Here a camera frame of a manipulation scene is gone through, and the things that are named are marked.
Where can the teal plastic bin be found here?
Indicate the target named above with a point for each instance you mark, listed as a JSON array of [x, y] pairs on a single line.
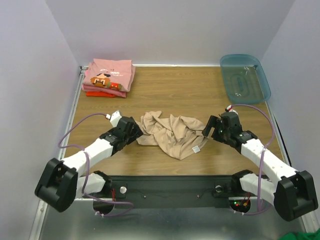
[[244, 79]]

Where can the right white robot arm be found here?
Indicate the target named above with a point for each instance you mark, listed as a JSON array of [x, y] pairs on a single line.
[[291, 192]]

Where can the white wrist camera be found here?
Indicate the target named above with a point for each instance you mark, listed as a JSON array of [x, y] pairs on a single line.
[[230, 109], [114, 118]]

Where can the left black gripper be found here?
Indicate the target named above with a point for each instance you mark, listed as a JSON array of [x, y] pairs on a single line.
[[135, 133]]

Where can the aluminium table frame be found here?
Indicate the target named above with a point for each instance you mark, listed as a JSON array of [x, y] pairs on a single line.
[[191, 91]]

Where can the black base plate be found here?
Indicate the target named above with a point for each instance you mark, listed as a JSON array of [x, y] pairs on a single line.
[[180, 191]]

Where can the green cloth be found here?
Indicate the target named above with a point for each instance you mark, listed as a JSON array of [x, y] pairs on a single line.
[[301, 236]]

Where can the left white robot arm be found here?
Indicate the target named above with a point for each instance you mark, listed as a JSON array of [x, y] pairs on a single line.
[[64, 180]]

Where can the pink printed folded t shirt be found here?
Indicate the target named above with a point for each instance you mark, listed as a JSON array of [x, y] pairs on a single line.
[[110, 65]]

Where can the beige t shirt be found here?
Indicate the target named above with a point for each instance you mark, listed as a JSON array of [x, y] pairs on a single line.
[[177, 136]]

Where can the red folded t shirt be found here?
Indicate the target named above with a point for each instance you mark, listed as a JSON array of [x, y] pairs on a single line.
[[99, 94]]

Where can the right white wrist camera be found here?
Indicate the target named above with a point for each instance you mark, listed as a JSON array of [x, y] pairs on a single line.
[[230, 109]]

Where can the plain pink folded t shirt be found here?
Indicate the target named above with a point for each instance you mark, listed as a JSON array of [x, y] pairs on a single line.
[[113, 82]]

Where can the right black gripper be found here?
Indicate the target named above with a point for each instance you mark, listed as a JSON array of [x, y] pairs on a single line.
[[216, 129]]

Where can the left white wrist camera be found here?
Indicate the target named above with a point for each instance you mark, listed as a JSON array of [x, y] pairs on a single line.
[[114, 118]]

